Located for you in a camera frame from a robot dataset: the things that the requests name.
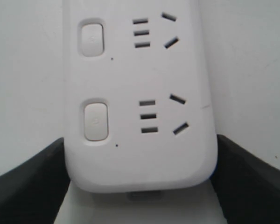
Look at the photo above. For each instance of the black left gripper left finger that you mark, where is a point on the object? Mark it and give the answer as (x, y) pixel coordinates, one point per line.
(33, 192)

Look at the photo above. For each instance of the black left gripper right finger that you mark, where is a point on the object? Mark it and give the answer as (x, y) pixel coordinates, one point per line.
(248, 189)

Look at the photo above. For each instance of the white five-outlet power strip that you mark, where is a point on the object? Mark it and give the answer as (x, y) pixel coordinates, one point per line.
(138, 113)

